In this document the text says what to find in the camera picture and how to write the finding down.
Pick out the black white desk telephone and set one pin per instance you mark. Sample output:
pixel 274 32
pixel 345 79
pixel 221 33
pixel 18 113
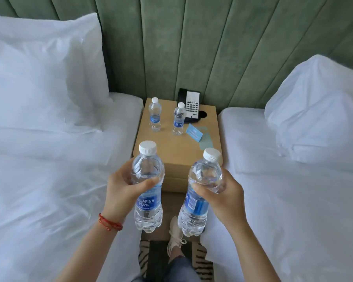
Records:
pixel 191 105

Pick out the person's leg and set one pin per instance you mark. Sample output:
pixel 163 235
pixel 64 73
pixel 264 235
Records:
pixel 139 279
pixel 181 271

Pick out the wooden nightstand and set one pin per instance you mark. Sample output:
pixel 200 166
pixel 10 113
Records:
pixel 170 146

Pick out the person's left hand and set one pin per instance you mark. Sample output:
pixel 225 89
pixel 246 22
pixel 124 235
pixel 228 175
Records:
pixel 120 196

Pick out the white pillow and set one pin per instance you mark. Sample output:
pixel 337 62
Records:
pixel 320 120
pixel 32 79

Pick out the person's right shoe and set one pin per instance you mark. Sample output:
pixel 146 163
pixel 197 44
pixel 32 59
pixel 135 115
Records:
pixel 175 234

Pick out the green padded headboard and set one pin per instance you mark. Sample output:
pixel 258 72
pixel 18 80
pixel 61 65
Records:
pixel 179 41

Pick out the person's left leg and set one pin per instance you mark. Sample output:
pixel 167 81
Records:
pixel 139 279

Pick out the person's right leg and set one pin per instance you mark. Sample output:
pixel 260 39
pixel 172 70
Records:
pixel 181 271

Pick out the person's right hand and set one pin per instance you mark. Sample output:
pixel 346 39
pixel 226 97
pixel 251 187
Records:
pixel 229 205

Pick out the blue tent card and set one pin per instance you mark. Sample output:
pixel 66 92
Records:
pixel 194 133

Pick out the clear plastic water bottle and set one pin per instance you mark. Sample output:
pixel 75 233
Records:
pixel 192 214
pixel 148 214
pixel 155 117
pixel 179 121

